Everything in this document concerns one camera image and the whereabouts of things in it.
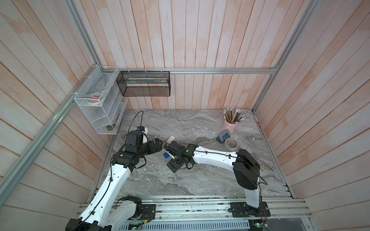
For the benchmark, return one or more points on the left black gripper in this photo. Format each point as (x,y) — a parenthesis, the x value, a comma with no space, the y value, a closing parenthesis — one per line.
(158,147)

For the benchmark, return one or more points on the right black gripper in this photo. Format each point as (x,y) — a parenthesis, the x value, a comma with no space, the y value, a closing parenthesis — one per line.
(175,167)

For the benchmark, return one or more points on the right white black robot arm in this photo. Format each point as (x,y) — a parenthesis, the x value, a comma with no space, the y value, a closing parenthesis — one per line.
(245,168)

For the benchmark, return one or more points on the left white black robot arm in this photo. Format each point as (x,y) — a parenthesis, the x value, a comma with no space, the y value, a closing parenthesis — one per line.
(98,216)

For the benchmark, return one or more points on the small blue lego brick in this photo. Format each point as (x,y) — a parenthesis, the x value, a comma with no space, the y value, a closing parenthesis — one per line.
(166,155)

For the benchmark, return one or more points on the white long lego brick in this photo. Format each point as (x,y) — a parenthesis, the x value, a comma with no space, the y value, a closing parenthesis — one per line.
(172,138)

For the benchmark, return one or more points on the blue grey tape dispenser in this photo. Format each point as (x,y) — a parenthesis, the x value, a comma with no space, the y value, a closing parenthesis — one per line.
(223,136)

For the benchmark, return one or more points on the white tape roll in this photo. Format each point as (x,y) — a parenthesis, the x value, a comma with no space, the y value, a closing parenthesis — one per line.
(231,144)

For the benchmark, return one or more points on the pink pencil cup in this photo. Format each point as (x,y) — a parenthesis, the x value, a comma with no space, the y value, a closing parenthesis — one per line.
(229,126)

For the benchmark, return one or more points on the bundle of coloured pencils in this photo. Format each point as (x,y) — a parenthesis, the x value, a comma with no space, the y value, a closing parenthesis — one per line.
(233,115)

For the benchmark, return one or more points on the black mesh basket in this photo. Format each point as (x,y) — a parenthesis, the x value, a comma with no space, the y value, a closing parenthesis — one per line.
(144,83)

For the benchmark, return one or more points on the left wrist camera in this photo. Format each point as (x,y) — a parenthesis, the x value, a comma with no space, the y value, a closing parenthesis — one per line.
(144,130)

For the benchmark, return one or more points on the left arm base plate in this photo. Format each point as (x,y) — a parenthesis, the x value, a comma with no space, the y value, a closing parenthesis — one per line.
(146,212)

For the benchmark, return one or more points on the white wire shelf rack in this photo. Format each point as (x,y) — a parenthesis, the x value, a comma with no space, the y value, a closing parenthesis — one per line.
(105,118)

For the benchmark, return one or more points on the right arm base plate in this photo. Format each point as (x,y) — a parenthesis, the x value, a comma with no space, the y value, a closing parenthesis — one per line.
(242,210)

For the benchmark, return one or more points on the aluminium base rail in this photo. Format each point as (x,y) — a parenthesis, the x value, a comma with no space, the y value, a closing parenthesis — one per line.
(196,208)

